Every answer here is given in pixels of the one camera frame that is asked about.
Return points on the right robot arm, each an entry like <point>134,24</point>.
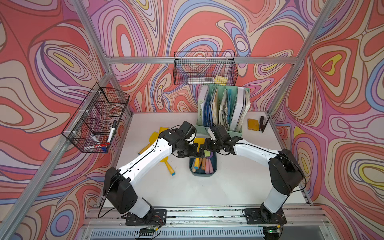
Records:
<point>285,172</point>

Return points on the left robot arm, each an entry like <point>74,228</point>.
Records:
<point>119,184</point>

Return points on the wire basket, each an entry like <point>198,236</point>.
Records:
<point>204,64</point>
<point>88,131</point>

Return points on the blue folder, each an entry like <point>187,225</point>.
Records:
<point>207,110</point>

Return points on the yellow shovel wooden handle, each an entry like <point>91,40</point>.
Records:
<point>162,129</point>

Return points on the white book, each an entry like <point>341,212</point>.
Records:
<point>237,112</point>

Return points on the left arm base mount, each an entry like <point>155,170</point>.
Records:
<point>155,217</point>

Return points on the yellow shovel blue-tipped handle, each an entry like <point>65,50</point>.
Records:
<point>169,167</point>

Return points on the green trowel wooden handle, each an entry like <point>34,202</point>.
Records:
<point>193,169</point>

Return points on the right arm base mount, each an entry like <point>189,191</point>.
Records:
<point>261,216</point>

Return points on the yellow square shovel yellow handle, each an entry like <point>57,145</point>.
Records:
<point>200,142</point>

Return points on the green file organizer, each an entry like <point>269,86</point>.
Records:
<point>222,104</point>

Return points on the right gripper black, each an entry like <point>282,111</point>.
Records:
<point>207,141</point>

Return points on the teal storage box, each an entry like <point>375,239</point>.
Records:
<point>201,173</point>

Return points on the black white marker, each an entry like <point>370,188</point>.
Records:
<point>112,131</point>

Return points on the yellow sponge in basket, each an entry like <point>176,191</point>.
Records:
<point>220,80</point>

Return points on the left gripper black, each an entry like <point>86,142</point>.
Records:
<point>194,153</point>

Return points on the clear box in basket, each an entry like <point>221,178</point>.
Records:
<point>201,81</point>

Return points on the black stapler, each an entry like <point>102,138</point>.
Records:
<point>263,122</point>

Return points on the back wire basket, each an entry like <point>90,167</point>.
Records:
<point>204,64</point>

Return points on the yellow round shovel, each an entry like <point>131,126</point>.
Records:
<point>152,140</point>

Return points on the purple trowel pink handle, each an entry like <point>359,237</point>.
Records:
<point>207,168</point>
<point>209,155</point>

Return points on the yellow sticky note pad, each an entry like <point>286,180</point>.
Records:
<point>253,125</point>

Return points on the left wire basket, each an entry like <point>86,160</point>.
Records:
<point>88,131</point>

